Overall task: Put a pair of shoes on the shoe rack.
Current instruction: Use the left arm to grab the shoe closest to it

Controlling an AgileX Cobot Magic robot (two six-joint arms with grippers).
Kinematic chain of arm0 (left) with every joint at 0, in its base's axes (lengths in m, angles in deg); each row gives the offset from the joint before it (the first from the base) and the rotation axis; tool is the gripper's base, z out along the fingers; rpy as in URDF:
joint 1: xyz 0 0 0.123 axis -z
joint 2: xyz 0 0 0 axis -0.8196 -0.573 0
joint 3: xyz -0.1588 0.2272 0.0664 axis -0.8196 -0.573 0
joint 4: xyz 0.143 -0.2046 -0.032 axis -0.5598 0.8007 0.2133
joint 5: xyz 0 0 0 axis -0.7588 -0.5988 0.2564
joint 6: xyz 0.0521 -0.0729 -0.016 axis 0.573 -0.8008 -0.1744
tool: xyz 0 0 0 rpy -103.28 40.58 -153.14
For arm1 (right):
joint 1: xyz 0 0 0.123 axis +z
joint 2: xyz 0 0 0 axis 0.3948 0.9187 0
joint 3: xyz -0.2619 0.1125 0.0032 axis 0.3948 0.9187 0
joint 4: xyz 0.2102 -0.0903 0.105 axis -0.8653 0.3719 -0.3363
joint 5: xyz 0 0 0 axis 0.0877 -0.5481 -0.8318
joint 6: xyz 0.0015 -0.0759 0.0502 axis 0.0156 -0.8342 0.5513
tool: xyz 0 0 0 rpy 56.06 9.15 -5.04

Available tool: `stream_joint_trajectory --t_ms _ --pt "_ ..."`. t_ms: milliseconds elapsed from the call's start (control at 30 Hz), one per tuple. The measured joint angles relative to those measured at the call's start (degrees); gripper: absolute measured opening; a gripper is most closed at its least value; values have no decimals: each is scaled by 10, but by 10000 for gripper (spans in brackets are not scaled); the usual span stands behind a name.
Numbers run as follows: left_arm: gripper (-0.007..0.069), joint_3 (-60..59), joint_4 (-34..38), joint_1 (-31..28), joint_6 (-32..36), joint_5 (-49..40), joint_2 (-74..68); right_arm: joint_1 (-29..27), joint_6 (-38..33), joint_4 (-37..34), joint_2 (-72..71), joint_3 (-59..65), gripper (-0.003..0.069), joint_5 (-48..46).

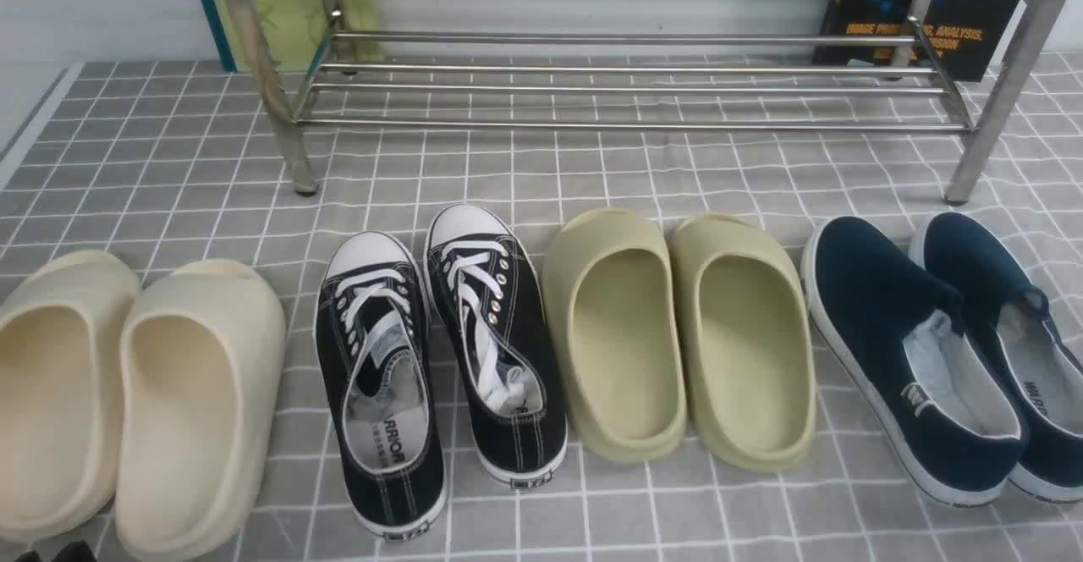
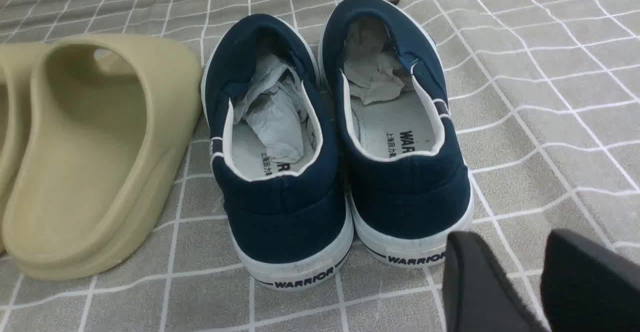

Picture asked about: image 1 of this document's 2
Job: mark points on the black canvas sneaker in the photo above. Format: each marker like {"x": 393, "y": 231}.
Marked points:
{"x": 371, "y": 326}
{"x": 486, "y": 294}

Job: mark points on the steel shoe rack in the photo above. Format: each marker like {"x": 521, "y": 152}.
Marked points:
{"x": 338, "y": 65}

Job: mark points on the navy slip-on shoe left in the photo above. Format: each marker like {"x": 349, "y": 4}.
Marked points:
{"x": 899, "y": 333}

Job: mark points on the navy slip-on shoe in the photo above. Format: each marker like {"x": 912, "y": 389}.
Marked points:
{"x": 1010, "y": 321}
{"x": 899, "y": 333}

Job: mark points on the navy slip-on shoe right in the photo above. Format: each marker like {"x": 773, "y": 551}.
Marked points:
{"x": 1010, "y": 321}

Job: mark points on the olive slipper left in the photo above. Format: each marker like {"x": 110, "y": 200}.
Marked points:
{"x": 607, "y": 284}

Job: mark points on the olive slipper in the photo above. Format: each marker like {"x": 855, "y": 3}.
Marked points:
{"x": 745, "y": 341}
{"x": 607, "y": 284}

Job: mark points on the olive slipper right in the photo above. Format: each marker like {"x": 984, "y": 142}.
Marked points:
{"x": 745, "y": 341}

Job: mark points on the grey checked tablecloth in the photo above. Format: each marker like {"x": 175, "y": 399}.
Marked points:
{"x": 167, "y": 162}

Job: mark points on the blue and yellow book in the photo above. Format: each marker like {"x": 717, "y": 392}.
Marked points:
{"x": 293, "y": 29}

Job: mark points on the cream slipper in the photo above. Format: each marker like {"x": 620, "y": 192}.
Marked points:
{"x": 61, "y": 394}
{"x": 201, "y": 357}

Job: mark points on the cream slipper far left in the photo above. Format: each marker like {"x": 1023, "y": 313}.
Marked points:
{"x": 61, "y": 394}

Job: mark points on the black image processing book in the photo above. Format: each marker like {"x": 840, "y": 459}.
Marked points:
{"x": 965, "y": 33}

